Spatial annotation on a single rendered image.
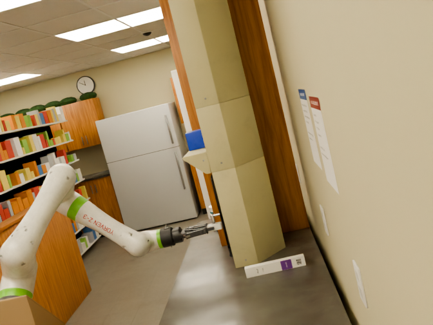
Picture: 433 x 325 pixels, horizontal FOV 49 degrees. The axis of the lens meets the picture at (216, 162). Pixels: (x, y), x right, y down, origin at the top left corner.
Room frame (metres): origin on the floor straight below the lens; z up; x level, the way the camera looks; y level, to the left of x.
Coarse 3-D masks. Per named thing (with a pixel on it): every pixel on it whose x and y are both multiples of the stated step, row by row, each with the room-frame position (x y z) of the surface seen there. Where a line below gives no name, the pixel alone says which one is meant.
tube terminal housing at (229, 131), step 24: (216, 120) 2.16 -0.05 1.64; (240, 120) 2.22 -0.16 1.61; (216, 144) 2.16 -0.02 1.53; (240, 144) 2.20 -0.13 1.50; (216, 168) 2.16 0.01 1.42; (240, 168) 2.18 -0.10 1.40; (264, 168) 2.27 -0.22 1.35; (216, 192) 2.17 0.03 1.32; (240, 192) 2.16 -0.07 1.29; (264, 192) 2.25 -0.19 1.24; (240, 216) 2.16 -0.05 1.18; (264, 216) 2.22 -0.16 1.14; (240, 240) 2.16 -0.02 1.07; (264, 240) 2.20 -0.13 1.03; (240, 264) 2.16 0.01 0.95
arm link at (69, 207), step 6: (72, 198) 2.18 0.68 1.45; (78, 198) 2.19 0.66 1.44; (84, 198) 2.22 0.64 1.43; (60, 204) 2.17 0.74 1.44; (66, 204) 2.16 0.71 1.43; (72, 204) 2.16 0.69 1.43; (78, 204) 2.16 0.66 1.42; (60, 210) 2.18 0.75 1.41; (66, 210) 2.16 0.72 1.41; (72, 210) 2.16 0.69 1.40; (78, 210) 2.15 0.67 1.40; (66, 216) 2.18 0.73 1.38; (72, 216) 2.16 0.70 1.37
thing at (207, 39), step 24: (168, 0) 2.17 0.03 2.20; (192, 0) 2.16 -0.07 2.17; (216, 0) 2.24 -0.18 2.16; (192, 24) 2.16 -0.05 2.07; (216, 24) 2.22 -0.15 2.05; (192, 48) 2.16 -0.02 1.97; (216, 48) 2.20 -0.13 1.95; (192, 72) 2.16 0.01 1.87; (216, 72) 2.18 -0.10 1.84; (240, 72) 2.27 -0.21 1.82; (192, 96) 2.17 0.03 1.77; (216, 96) 2.16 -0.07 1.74; (240, 96) 2.24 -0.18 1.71
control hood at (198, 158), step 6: (192, 150) 2.39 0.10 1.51; (198, 150) 2.31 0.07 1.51; (204, 150) 2.25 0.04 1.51; (186, 156) 2.19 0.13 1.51; (192, 156) 2.17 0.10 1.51; (198, 156) 2.17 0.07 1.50; (204, 156) 2.17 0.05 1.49; (192, 162) 2.18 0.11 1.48; (198, 162) 2.17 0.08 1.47; (204, 162) 2.17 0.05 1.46; (198, 168) 2.17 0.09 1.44; (204, 168) 2.17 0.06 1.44; (210, 168) 2.17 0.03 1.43
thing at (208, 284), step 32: (192, 256) 2.50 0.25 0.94; (224, 256) 2.37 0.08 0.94; (288, 256) 2.15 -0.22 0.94; (320, 256) 2.06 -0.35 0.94; (192, 288) 2.06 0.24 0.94; (224, 288) 1.97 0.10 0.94; (256, 288) 1.88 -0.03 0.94; (288, 288) 1.81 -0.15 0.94; (320, 288) 1.74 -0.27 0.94; (160, 320) 1.81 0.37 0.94; (192, 320) 1.74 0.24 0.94; (224, 320) 1.67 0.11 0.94; (256, 320) 1.61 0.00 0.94; (288, 320) 1.56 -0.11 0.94; (320, 320) 1.50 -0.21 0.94
